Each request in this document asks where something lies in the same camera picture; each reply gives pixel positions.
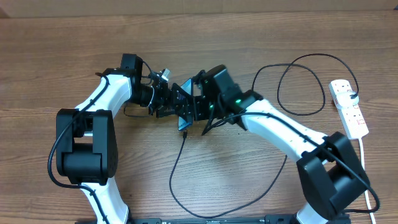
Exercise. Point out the blue Samsung smartphone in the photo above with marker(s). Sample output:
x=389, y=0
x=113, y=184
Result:
x=183, y=124

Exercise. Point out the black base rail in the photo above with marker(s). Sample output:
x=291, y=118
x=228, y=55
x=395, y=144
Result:
x=268, y=219

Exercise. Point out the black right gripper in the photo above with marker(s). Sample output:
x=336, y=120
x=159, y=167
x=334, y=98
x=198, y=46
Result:
x=199, y=114

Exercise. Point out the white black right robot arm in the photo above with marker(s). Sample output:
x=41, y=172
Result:
x=329, y=169

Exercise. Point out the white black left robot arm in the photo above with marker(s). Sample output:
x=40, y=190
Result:
x=84, y=155

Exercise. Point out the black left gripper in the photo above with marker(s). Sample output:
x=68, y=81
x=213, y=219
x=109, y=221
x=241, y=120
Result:
x=164, y=99

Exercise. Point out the white charger plug adapter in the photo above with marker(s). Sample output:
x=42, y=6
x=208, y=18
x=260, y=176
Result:
x=346, y=99

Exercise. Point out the white power strip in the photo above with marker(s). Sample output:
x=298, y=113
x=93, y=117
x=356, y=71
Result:
x=351, y=118

